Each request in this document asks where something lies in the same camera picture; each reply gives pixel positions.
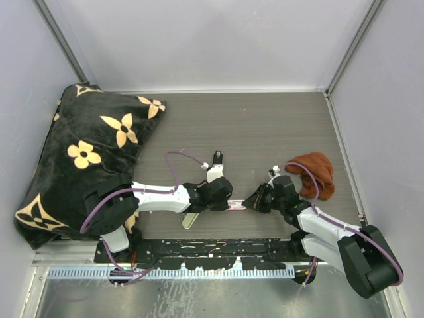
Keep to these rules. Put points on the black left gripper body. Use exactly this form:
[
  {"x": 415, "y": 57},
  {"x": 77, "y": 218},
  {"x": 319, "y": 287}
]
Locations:
[{"x": 217, "y": 205}]

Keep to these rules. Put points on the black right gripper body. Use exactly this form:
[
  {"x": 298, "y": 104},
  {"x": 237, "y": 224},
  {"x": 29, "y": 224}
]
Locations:
[{"x": 279, "y": 203}]

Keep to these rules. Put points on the red white staple box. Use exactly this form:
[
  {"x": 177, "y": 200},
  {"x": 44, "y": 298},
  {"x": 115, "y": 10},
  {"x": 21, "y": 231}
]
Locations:
[{"x": 235, "y": 205}]

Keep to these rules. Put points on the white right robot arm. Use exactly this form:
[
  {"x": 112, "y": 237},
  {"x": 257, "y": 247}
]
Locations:
[{"x": 360, "y": 253}]

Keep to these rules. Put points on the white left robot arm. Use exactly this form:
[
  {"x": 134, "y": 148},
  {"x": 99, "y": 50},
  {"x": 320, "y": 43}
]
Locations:
[{"x": 112, "y": 204}]

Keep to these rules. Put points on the black stapler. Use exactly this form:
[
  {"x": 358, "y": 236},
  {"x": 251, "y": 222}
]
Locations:
[{"x": 217, "y": 158}]

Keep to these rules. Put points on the orange brown cloth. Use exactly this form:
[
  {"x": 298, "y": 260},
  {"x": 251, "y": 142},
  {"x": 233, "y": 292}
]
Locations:
[{"x": 322, "y": 171}]

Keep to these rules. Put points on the black floral cushion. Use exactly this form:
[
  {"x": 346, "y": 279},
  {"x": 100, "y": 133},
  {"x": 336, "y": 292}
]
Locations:
[{"x": 93, "y": 136}]

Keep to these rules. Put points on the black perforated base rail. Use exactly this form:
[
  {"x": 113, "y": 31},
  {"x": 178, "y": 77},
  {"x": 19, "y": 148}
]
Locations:
[{"x": 211, "y": 254}]

